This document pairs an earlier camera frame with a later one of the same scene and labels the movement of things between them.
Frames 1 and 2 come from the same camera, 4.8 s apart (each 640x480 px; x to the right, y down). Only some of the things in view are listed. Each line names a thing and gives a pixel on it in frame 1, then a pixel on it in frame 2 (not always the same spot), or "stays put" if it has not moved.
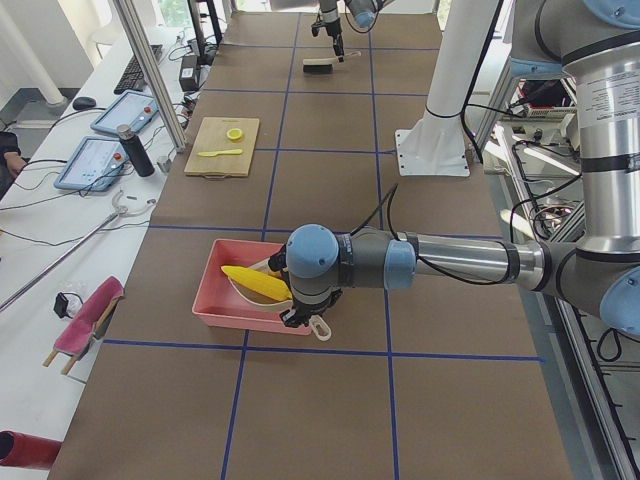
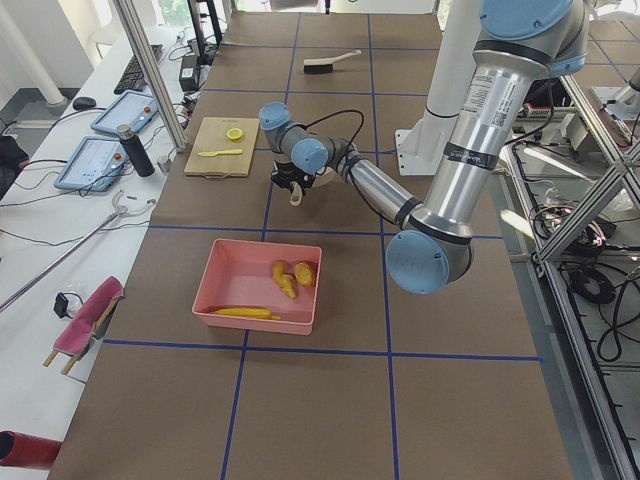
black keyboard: x=133 y=78 stays put
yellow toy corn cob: x=266 y=284 to x=251 y=313
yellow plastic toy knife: x=219 y=152 stays put
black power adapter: x=188 y=74 stays put
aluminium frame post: x=140 y=34 stays put
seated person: x=11 y=160 stays put
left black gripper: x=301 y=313 to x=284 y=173
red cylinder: x=21 y=450 stays put
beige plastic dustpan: x=264 y=300 to x=296 y=193
